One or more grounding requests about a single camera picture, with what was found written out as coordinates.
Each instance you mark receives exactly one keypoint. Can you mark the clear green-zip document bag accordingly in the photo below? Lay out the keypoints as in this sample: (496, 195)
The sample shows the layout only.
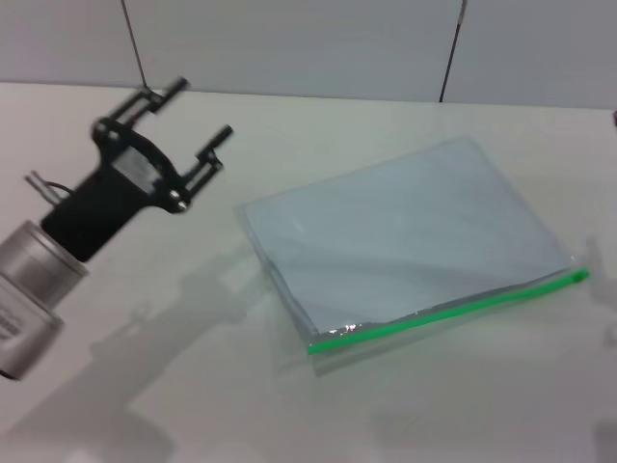
(400, 231)

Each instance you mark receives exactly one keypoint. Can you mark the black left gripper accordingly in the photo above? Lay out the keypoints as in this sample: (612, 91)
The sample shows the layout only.
(101, 202)

